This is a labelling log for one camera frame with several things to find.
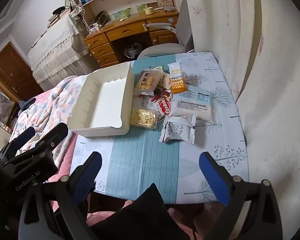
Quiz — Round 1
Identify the red cookie packet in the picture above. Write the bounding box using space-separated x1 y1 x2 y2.
155 97 174 120

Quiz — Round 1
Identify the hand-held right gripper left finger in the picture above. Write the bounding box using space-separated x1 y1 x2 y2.
19 151 103 240

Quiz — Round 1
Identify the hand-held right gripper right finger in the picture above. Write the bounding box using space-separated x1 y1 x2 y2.
199 151 283 240

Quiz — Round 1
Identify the large white translucent snack packet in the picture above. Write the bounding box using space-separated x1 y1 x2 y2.
169 86 215 124

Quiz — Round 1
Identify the dark blue garment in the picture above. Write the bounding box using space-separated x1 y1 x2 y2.
20 97 37 112

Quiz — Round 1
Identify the white floral curtain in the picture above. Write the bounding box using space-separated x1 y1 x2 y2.
185 0 300 230

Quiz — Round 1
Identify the dark cloth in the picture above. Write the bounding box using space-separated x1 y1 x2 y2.
90 182 190 240

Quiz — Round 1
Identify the brown chocolate packet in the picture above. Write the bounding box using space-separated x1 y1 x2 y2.
154 88 173 100

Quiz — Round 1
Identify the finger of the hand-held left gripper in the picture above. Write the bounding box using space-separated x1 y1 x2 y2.
9 127 37 153
27 122 69 158

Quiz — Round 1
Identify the brown wooden door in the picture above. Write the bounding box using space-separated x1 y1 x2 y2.
0 41 44 103

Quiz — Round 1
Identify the orange oat bar packet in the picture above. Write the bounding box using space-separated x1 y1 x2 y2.
167 61 188 95

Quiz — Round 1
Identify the grey office chair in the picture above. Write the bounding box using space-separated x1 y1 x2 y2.
136 0 198 60

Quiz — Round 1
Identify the white power strip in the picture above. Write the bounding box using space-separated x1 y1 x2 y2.
87 23 102 34

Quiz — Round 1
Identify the wooden bookshelf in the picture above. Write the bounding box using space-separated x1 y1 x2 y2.
62 0 180 23

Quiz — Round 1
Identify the wooden desk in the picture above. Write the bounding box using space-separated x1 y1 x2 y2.
83 12 180 68

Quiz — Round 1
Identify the round cookies packet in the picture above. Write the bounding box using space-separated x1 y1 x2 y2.
134 70 163 96

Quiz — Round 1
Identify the floral blanket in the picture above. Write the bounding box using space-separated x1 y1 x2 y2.
9 75 89 183

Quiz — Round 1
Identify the dark patterned pouch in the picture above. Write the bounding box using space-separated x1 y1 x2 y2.
92 11 110 27

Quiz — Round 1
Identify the beige cracker packet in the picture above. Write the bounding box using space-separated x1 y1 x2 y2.
157 71 172 90

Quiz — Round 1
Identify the clear packet of puffed pieces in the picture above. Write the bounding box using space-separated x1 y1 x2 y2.
130 107 158 130

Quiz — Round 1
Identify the white plastic bin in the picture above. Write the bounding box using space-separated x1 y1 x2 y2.
68 62 136 138

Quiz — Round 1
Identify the trash bin with plastic bag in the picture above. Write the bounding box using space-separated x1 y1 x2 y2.
124 42 142 59

